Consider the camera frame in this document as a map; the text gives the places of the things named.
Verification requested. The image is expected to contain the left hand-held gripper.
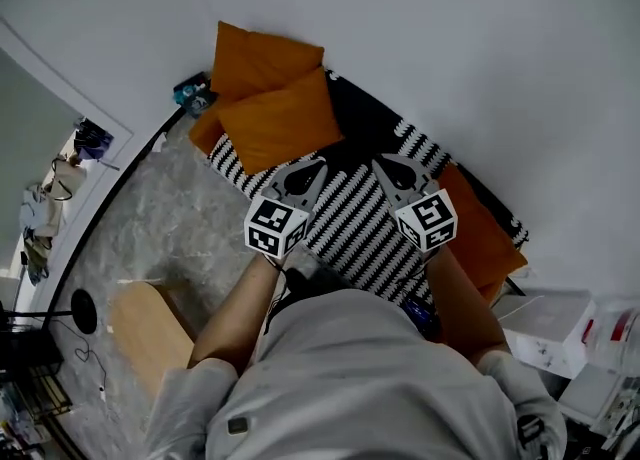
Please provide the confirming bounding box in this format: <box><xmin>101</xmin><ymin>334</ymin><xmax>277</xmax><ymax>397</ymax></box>
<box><xmin>243</xmin><ymin>157</ymin><xmax>329</xmax><ymax>260</ymax></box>

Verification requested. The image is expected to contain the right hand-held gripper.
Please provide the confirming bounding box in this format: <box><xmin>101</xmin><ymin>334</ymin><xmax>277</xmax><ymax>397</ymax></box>
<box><xmin>371</xmin><ymin>155</ymin><xmax>460</xmax><ymax>254</ymax></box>

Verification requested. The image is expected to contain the black white patterned sofa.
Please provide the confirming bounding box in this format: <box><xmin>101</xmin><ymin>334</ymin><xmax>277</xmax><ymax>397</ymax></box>
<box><xmin>188</xmin><ymin>67</ymin><xmax>531</xmax><ymax>307</ymax></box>

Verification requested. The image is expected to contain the orange cushion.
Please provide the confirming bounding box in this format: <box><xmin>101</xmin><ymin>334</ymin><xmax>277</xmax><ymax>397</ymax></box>
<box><xmin>208</xmin><ymin>20</ymin><xmax>326</xmax><ymax>102</ymax></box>
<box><xmin>435</xmin><ymin>161</ymin><xmax>530</xmax><ymax>294</ymax></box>
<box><xmin>216</xmin><ymin>65</ymin><xmax>346</xmax><ymax>177</ymax></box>

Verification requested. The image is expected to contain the person's left forearm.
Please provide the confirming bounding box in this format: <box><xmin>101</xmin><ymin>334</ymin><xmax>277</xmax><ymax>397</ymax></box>
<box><xmin>187</xmin><ymin>252</ymin><xmax>289</xmax><ymax>369</ymax></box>

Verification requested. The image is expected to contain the person's right forearm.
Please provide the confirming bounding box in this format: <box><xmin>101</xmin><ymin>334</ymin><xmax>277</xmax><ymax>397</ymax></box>
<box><xmin>424</xmin><ymin>245</ymin><xmax>511</xmax><ymax>364</ymax></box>

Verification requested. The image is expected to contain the person's black shoe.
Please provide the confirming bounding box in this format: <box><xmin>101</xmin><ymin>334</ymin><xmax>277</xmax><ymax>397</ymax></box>
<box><xmin>283</xmin><ymin>266</ymin><xmax>314</xmax><ymax>302</ymax></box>

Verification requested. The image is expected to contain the black controller box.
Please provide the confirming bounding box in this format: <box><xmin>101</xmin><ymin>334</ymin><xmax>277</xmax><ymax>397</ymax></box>
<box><xmin>403</xmin><ymin>296</ymin><xmax>442</xmax><ymax>342</ymax></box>

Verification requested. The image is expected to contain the person's white shirt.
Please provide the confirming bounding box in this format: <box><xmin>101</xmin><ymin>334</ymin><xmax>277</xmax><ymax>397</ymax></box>
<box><xmin>142</xmin><ymin>287</ymin><xmax>569</xmax><ymax>460</ymax></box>

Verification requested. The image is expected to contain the white water dispenser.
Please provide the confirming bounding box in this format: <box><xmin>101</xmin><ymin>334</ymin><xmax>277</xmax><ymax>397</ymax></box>
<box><xmin>494</xmin><ymin>287</ymin><xmax>599</xmax><ymax>380</ymax></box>

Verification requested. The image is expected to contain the purple bag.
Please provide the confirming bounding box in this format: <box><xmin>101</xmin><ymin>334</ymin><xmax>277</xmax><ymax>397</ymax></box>
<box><xmin>73</xmin><ymin>117</ymin><xmax>116</xmax><ymax>163</ymax></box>

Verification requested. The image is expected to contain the light wooden table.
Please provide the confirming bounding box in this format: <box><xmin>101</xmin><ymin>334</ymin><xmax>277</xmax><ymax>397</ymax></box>
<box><xmin>108</xmin><ymin>281</ymin><xmax>197</xmax><ymax>402</ymax></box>

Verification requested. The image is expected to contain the beige cloth bag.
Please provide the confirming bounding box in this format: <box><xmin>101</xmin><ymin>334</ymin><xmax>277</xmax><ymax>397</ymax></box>
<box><xmin>43</xmin><ymin>156</ymin><xmax>89</xmax><ymax>204</ymax></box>

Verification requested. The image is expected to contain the black round stand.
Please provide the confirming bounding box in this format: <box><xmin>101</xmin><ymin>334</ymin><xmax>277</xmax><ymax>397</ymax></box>
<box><xmin>0</xmin><ymin>288</ymin><xmax>100</xmax><ymax>335</ymax></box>

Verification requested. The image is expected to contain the light cloth pile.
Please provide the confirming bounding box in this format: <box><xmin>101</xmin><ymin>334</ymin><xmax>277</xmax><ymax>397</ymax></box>
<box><xmin>19</xmin><ymin>182</ymin><xmax>66</xmax><ymax>289</ymax></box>

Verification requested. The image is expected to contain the clear water bottle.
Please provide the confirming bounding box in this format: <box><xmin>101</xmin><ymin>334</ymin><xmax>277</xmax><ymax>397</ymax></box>
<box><xmin>579</xmin><ymin>297</ymin><xmax>640</xmax><ymax>379</ymax></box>

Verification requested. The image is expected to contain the black metal rack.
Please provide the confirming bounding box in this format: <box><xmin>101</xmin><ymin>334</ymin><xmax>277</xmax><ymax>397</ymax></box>
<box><xmin>0</xmin><ymin>317</ymin><xmax>75</xmax><ymax>422</ymax></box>

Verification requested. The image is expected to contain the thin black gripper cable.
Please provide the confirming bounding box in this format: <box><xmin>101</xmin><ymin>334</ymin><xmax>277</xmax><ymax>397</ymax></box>
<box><xmin>262</xmin><ymin>255</ymin><xmax>294</xmax><ymax>337</ymax></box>

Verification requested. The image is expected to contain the black white strap buckle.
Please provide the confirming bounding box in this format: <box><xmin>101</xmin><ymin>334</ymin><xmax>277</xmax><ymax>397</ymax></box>
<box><xmin>517</xmin><ymin>412</ymin><xmax>549</xmax><ymax>460</ymax></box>

